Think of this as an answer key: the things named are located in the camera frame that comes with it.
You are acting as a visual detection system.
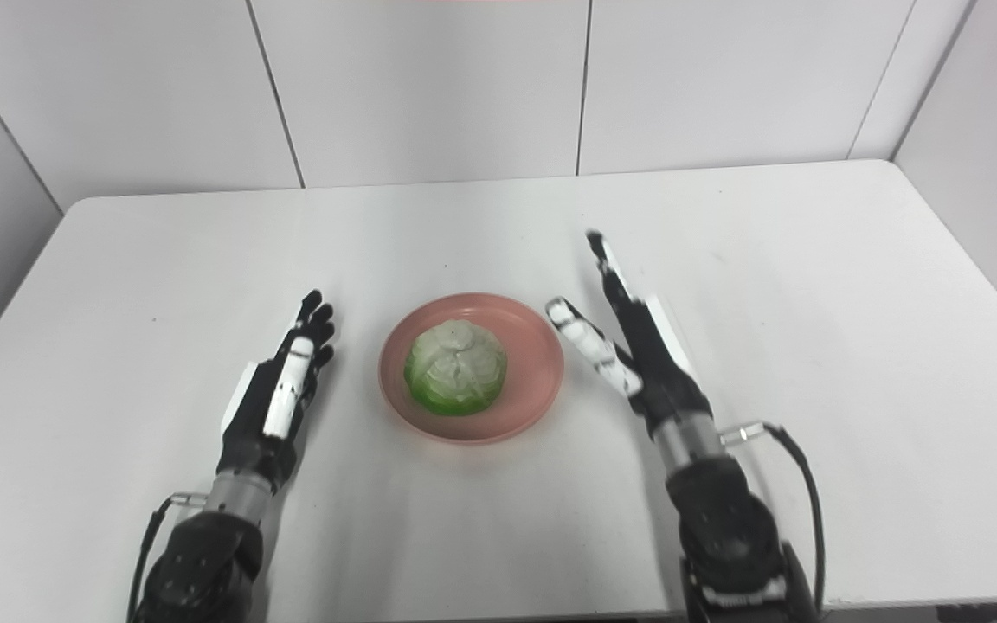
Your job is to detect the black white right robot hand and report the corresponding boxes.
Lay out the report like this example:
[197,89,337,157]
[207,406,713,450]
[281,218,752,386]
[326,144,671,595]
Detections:
[545,229,714,434]

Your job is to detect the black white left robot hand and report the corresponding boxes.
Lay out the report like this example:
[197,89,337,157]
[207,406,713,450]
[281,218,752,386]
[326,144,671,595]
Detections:
[220,290,336,490]

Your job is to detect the pink round plate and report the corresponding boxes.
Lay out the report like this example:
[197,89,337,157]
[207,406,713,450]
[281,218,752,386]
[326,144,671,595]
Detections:
[378,292,565,446]

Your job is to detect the green white toy cabbage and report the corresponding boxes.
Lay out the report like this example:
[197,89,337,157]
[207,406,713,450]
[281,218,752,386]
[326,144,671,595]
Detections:
[403,319,509,417]

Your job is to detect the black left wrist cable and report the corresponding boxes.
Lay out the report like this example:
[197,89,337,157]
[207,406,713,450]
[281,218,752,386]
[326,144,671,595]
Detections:
[125,491,209,623]

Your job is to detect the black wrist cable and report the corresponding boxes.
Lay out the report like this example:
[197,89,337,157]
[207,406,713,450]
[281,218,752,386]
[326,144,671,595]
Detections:
[125,491,209,623]
[721,421,827,615]

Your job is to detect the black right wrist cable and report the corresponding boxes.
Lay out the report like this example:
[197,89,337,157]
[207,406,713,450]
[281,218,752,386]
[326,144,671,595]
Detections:
[721,421,827,615]

